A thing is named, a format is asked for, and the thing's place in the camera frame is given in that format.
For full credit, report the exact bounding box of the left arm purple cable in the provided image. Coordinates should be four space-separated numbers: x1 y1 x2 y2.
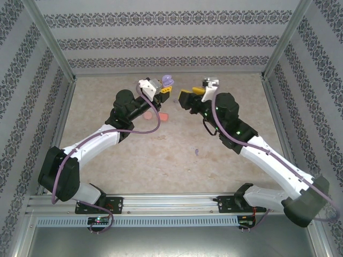
51 80 161 234

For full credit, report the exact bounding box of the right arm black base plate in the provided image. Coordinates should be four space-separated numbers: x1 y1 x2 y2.
217 195 268 214

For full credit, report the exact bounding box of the aluminium side frame beam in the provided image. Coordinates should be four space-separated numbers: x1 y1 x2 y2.
261 76 316 204
36 77 78 198

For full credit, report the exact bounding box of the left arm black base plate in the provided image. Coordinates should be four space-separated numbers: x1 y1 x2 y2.
74 196 124 215

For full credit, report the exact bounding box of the aluminium mounting rail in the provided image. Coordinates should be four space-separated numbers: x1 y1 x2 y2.
26 194 315 215

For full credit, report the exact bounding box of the aluminium corner post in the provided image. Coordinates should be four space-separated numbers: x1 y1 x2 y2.
260 0 314 81
21 0 77 82

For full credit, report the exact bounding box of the grey slotted cable duct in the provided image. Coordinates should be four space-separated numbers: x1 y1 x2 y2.
36 216 239 228

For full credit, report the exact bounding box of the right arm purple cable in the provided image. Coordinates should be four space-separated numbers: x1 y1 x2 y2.
213 82 339 231

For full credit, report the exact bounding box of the purple earbud charging case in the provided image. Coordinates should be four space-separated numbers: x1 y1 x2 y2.
160 74 175 88

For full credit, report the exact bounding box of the grey metal panel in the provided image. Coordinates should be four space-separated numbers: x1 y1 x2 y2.
26 226 319 257

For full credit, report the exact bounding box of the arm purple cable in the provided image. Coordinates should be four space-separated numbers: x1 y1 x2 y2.
51 80 161 234
213 82 339 231

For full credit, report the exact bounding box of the right gripper black wire loop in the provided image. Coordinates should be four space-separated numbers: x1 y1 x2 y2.
202 119 218 137

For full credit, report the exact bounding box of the aluminium rear frame beam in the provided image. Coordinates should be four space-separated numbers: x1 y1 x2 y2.
73 71 265 78

